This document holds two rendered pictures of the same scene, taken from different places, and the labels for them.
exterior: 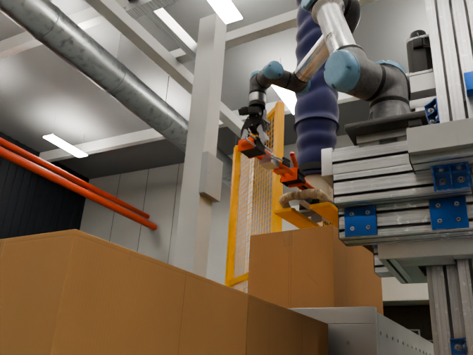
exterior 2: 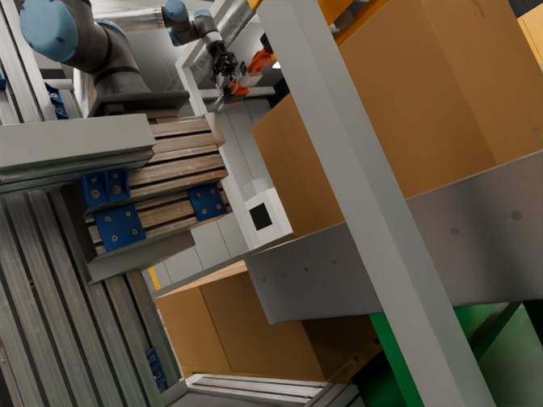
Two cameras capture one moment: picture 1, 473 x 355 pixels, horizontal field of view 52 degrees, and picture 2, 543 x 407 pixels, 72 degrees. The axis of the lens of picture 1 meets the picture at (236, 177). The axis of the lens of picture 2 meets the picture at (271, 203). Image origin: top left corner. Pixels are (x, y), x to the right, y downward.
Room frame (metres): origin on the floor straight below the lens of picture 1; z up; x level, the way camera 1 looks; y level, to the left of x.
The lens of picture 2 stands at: (2.25, -1.47, 0.63)
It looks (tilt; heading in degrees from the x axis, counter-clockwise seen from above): 4 degrees up; 110
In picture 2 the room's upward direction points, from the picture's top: 22 degrees counter-clockwise
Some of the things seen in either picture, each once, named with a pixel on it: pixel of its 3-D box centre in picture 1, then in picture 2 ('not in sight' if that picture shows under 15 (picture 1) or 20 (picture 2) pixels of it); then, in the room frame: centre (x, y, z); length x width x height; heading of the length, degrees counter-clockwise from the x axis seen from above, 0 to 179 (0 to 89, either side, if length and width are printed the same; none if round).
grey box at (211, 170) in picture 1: (211, 177); not in sight; (3.07, 0.17, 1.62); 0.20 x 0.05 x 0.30; 149
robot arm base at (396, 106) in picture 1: (390, 120); not in sight; (1.28, -0.45, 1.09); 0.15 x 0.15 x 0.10
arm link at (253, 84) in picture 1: (258, 84); (205, 26); (1.78, -0.07, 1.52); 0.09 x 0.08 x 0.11; 25
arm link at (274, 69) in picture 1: (273, 75); (183, 31); (1.70, -0.13, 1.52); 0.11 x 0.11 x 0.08; 25
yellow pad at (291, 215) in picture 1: (299, 218); (363, 14); (2.32, -0.33, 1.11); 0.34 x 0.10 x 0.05; 145
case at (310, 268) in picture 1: (319, 289); (391, 136); (2.25, -0.41, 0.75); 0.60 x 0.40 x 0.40; 145
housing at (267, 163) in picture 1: (269, 161); (250, 76); (1.88, -0.14, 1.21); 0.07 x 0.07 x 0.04; 55
